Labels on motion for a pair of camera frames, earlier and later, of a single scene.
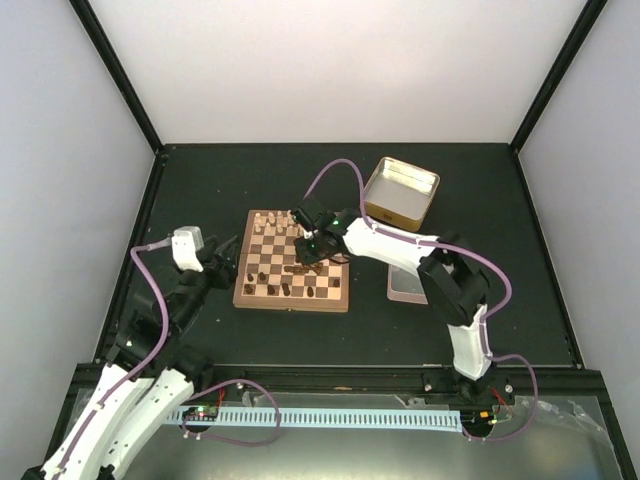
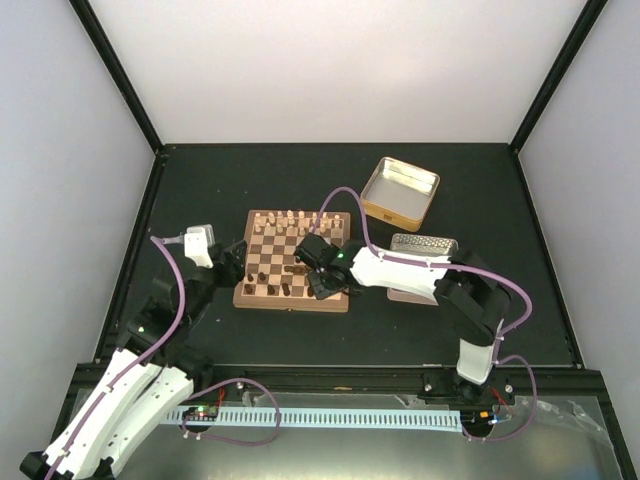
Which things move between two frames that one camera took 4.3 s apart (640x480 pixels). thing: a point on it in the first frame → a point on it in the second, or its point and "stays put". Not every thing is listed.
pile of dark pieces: x=305 y=267 stays put
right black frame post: x=559 y=72 stays put
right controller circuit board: x=478 y=419 stays put
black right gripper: x=305 y=254 → x=319 y=289
